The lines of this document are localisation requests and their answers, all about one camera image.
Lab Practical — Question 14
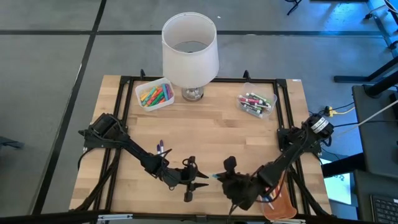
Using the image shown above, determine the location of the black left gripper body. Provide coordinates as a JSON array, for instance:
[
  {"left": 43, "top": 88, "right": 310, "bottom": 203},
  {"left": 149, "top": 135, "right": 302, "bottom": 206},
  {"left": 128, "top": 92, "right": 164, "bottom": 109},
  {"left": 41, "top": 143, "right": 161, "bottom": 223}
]
[{"left": 164, "top": 156, "right": 200, "bottom": 203}]

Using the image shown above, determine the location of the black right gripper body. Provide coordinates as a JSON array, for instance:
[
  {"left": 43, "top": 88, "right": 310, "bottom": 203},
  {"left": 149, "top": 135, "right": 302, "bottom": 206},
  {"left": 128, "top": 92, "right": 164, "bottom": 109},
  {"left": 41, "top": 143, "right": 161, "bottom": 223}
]
[{"left": 220, "top": 155, "right": 267, "bottom": 212}]

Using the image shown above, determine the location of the black Expo dry-erase marker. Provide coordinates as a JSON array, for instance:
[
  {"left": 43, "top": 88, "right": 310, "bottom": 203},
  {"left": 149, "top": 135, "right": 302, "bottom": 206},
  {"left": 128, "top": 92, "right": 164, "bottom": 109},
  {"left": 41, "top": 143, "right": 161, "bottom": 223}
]
[{"left": 241, "top": 104, "right": 262, "bottom": 116}]

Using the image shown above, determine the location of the red Expo dry-erase marker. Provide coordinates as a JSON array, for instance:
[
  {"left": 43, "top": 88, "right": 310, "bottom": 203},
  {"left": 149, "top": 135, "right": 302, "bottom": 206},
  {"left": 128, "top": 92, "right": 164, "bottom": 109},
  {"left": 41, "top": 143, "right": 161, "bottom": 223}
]
[{"left": 239, "top": 97, "right": 264, "bottom": 105}]

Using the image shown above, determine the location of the green highlighter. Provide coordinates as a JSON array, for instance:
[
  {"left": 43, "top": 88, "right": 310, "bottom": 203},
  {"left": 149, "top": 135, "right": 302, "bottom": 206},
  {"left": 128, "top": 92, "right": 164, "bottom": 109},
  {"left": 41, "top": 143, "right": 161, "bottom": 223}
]
[{"left": 150, "top": 92, "right": 165, "bottom": 106}]

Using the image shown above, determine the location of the green Expo dry-erase marker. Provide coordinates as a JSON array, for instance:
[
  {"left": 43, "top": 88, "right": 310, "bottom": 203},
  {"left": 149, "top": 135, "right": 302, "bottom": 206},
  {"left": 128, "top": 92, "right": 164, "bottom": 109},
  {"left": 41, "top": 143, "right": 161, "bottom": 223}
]
[{"left": 245, "top": 92, "right": 272, "bottom": 105}]

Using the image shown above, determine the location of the teal highlighter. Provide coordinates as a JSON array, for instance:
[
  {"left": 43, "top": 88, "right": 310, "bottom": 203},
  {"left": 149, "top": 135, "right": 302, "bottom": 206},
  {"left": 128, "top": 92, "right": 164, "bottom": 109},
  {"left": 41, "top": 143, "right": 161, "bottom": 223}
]
[{"left": 143, "top": 86, "right": 158, "bottom": 105}]

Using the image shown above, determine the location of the orange plastic bin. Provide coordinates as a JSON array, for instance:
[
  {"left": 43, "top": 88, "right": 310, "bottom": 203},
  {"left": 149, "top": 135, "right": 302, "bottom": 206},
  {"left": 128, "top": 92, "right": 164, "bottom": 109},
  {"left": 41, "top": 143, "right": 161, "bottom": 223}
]
[{"left": 260, "top": 172, "right": 298, "bottom": 221}]

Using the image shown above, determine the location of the clear plastic bin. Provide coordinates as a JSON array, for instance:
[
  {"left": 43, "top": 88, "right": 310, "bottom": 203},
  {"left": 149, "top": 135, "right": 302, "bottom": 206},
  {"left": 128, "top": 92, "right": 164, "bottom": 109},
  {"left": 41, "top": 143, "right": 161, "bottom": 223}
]
[{"left": 236, "top": 82, "right": 278, "bottom": 119}]

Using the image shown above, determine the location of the white plastic bin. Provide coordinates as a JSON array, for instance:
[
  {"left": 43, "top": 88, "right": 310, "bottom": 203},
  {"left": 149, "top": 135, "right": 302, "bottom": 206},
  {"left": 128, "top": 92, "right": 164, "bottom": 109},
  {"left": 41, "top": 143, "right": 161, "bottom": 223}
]
[{"left": 135, "top": 77, "right": 175, "bottom": 112}]

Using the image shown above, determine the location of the table lamp white shade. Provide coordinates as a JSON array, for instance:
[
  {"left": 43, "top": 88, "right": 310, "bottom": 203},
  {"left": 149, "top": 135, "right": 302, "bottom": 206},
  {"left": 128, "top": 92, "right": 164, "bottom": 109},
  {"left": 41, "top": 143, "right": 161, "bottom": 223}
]
[{"left": 161, "top": 12, "right": 220, "bottom": 103}]

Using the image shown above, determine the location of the dark grey side desk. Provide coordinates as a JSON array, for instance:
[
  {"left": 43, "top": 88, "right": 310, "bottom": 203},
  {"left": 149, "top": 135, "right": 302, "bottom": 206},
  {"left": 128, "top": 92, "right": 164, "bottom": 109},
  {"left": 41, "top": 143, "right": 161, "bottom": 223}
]
[{"left": 352, "top": 83, "right": 398, "bottom": 180}]

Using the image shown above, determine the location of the black laptop keyboard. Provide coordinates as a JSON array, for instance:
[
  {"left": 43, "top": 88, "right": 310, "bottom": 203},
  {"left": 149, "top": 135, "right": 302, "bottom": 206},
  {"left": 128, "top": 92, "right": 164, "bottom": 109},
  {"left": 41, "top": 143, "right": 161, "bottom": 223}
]
[{"left": 369, "top": 194, "right": 398, "bottom": 224}]

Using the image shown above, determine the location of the black stand leg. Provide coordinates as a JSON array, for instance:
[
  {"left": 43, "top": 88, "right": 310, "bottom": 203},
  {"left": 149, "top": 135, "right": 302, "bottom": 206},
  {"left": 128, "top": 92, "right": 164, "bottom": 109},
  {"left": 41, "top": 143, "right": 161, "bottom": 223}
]
[{"left": 333, "top": 55, "right": 398, "bottom": 98}]

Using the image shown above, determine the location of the black chair base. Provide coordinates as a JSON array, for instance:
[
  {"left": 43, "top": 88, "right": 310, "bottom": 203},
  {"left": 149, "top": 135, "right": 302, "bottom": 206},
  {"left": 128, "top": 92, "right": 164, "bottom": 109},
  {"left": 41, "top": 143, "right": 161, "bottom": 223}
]
[{"left": 284, "top": 0, "right": 303, "bottom": 16}]

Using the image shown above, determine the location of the metal rack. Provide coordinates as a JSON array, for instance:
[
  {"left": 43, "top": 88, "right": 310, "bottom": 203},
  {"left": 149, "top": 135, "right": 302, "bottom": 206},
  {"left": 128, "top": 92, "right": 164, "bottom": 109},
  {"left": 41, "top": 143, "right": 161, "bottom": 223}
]
[{"left": 363, "top": 0, "right": 398, "bottom": 58}]

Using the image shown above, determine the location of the black right camera cable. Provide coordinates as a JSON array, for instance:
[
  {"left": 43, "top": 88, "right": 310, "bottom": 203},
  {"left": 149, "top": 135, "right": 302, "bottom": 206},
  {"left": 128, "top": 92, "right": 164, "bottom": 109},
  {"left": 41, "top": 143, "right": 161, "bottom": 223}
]
[{"left": 228, "top": 202, "right": 241, "bottom": 216}]

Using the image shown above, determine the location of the black camera cable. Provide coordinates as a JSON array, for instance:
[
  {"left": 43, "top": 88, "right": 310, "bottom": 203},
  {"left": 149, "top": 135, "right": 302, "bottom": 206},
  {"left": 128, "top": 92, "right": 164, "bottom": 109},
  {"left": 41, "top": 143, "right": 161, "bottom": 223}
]
[
  {"left": 154, "top": 148, "right": 200, "bottom": 184},
  {"left": 228, "top": 202, "right": 241, "bottom": 216}
]

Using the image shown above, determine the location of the black left camera cable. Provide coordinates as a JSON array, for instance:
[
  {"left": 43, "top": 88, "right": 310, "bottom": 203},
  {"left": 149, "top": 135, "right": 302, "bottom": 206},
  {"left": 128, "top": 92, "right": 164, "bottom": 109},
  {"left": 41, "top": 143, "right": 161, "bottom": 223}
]
[{"left": 154, "top": 148, "right": 200, "bottom": 184}]

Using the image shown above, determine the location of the silver aluminium bracket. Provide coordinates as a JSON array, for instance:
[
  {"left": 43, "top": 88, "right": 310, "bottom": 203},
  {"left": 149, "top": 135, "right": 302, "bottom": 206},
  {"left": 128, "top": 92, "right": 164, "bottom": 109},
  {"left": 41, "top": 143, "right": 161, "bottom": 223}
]
[
  {"left": 98, "top": 213, "right": 133, "bottom": 222},
  {"left": 269, "top": 218, "right": 307, "bottom": 224}
]

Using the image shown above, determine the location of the black cable bundle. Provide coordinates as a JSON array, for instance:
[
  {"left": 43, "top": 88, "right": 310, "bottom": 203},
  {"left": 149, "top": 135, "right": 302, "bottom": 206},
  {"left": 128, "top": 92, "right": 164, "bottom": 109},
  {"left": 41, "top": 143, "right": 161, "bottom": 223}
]
[
  {"left": 74, "top": 147, "right": 122, "bottom": 212},
  {"left": 288, "top": 166, "right": 331, "bottom": 218}
]

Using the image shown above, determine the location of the white cable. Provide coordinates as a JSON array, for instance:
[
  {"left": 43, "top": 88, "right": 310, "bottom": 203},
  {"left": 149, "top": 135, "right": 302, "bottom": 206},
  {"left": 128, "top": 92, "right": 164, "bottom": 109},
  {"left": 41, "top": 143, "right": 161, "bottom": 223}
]
[{"left": 357, "top": 99, "right": 398, "bottom": 127}]

